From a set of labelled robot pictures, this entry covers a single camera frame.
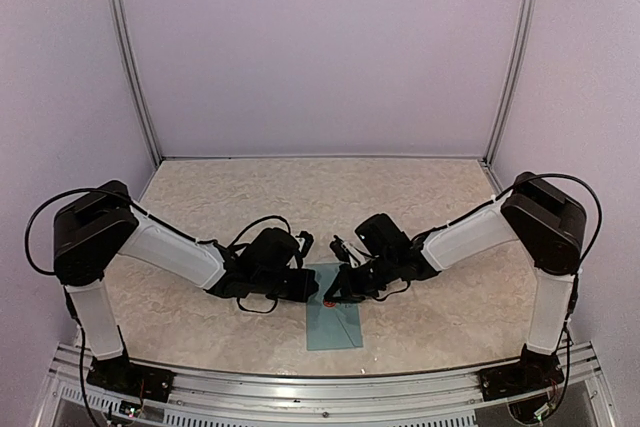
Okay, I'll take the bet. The left aluminium frame post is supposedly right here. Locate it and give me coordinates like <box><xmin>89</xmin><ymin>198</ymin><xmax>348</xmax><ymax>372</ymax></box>
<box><xmin>108</xmin><ymin>0</ymin><xmax>164</xmax><ymax>169</ymax></box>

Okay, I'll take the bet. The aluminium front rail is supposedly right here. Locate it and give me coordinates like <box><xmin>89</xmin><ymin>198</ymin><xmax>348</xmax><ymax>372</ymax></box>
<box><xmin>30</xmin><ymin>343</ymin><xmax>616</xmax><ymax>426</ymax></box>

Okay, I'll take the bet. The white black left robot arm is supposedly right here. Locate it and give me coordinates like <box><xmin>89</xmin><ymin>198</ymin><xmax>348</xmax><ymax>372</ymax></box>
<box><xmin>23</xmin><ymin>180</ymin><xmax>319</xmax><ymax>392</ymax></box>

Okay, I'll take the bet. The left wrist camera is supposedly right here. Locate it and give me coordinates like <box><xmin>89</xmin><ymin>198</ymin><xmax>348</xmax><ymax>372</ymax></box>
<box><xmin>297</xmin><ymin>231</ymin><xmax>314</xmax><ymax>257</ymax></box>

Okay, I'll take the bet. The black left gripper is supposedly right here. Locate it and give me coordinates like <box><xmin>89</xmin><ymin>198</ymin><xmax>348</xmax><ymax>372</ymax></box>
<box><xmin>253</xmin><ymin>269</ymin><xmax>319</xmax><ymax>304</ymax></box>

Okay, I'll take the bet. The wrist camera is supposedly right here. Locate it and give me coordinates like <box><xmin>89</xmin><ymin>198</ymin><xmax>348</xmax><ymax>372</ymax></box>
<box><xmin>297</xmin><ymin>231</ymin><xmax>314</xmax><ymax>257</ymax></box>
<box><xmin>329</xmin><ymin>236</ymin><xmax>362</xmax><ymax>266</ymax></box>

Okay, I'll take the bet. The teal paper envelope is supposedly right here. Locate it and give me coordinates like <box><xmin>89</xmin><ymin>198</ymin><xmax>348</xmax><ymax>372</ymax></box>
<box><xmin>306</xmin><ymin>263</ymin><xmax>363</xmax><ymax>351</ymax></box>

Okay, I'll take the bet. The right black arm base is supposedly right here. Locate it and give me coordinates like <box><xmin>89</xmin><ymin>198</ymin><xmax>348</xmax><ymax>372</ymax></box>
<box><xmin>478</xmin><ymin>363</ymin><xmax>565</xmax><ymax>402</ymax></box>

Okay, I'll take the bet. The right aluminium frame post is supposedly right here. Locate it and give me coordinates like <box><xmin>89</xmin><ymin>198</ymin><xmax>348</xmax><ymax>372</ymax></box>
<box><xmin>483</xmin><ymin>0</ymin><xmax>536</xmax><ymax>170</ymax></box>

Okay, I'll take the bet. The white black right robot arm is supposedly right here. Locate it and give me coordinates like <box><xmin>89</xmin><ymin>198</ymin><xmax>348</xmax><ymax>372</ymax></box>
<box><xmin>323</xmin><ymin>172</ymin><xmax>598</xmax><ymax>391</ymax></box>

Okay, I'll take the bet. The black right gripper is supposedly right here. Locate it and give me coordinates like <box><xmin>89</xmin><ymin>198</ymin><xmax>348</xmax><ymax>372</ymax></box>
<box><xmin>324</xmin><ymin>253</ymin><xmax>397</xmax><ymax>304</ymax></box>

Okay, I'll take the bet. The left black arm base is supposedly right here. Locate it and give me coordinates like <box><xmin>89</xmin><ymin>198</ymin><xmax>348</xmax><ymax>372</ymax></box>
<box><xmin>87</xmin><ymin>359</ymin><xmax>175</xmax><ymax>403</ymax></box>

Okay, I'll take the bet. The aluminium frame post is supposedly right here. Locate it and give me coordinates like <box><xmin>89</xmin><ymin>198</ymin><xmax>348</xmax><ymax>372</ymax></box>
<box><xmin>483</xmin><ymin>0</ymin><xmax>536</xmax><ymax>170</ymax></box>
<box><xmin>108</xmin><ymin>0</ymin><xmax>164</xmax><ymax>169</ymax></box>

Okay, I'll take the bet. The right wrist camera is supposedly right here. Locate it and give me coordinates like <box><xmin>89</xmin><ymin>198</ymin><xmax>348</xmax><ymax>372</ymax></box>
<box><xmin>329</xmin><ymin>236</ymin><xmax>362</xmax><ymax>266</ymax></box>

